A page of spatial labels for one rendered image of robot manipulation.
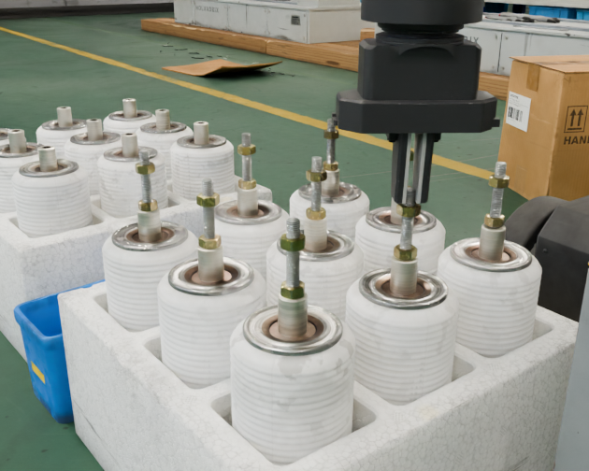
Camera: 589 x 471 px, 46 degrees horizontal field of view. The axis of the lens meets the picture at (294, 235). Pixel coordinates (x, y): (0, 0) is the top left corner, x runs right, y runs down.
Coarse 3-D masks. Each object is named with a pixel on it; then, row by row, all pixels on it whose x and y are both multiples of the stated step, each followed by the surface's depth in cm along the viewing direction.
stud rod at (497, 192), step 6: (498, 162) 63; (504, 162) 63; (498, 168) 63; (504, 168) 63; (498, 174) 63; (504, 174) 63; (498, 192) 63; (492, 198) 64; (498, 198) 64; (492, 204) 64; (498, 204) 64; (492, 210) 64; (498, 210) 64; (492, 216) 64; (498, 216) 64
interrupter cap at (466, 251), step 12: (468, 240) 69; (504, 240) 69; (456, 252) 66; (468, 252) 66; (504, 252) 67; (516, 252) 66; (528, 252) 66; (468, 264) 64; (480, 264) 63; (492, 264) 64; (504, 264) 64; (516, 264) 64; (528, 264) 64
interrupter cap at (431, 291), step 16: (368, 272) 62; (384, 272) 62; (368, 288) 59; (384, 288) 60; (416, 288) 60; (432, 288) 59; (384, 304) 56; (400, 304) 56; (416, 304) 56; (432, 304) 56
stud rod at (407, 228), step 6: (408, 192) 56; (414, 192) 56; (408, 198) 56; (414, 198) 56; (408, 204) 56; (414, 204) 57; (402, 222) 57; (408, 222) 57; (402, 228) 57; (408, 228) 57; (402, 234) 57; (408, 234) 57; (402, 240) 57; (408, 240) 57; (402, 246) 58; (408, 246) 58
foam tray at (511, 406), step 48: (96, 288) 75; (96, 336) 66; (144, 336) 66; (576, 336) 66; (96, 384) 70; (144, 384) 59; (480, 384) 59; (528, 384) 62; (96, 432) 74; (144, 432) 62; (192, 432) 53; (384, 432) 53; (432, 432) 55; (480, 432) 60; (528, 432) 65
